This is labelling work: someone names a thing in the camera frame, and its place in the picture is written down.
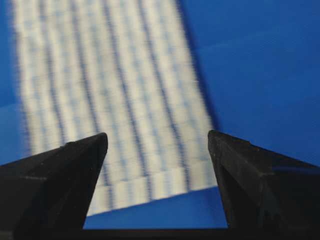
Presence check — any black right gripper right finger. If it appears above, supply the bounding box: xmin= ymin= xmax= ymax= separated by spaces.
xmin=208 ymin=130 xmax=320 ymax=240

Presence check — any blue table cloth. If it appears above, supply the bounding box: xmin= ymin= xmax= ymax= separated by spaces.
xmin=0 ymin=0 xmax=320 ymax=229

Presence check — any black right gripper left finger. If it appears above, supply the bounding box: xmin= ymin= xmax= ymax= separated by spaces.
xmin=0 ymin=132 xmax=108 ymax=240

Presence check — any white blue striped towel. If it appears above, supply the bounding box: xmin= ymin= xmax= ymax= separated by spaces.
xmin=8 ymin=0 xmax=217 ymax=216

